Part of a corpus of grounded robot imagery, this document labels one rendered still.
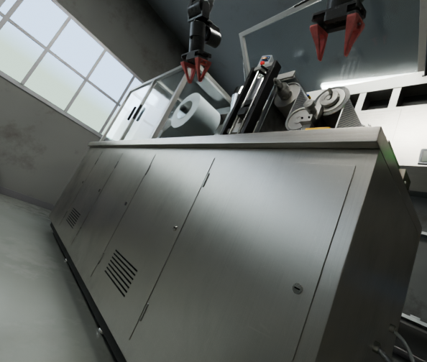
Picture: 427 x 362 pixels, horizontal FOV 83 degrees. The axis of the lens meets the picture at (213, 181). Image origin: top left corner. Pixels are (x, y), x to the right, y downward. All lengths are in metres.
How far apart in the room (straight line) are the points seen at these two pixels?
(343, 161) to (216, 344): 0.52
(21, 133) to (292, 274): 3.51
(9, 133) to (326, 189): 3.52
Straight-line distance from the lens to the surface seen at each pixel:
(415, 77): 1.59
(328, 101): 1.14
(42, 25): 3.96
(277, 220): 0.64
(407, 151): 1.33
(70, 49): 3.97
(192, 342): 0.74
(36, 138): 3.77
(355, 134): 0.64
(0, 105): 3.73
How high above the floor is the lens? 0.54
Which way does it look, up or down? 12 degrees up
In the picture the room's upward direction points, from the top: 25 degrees clockwise
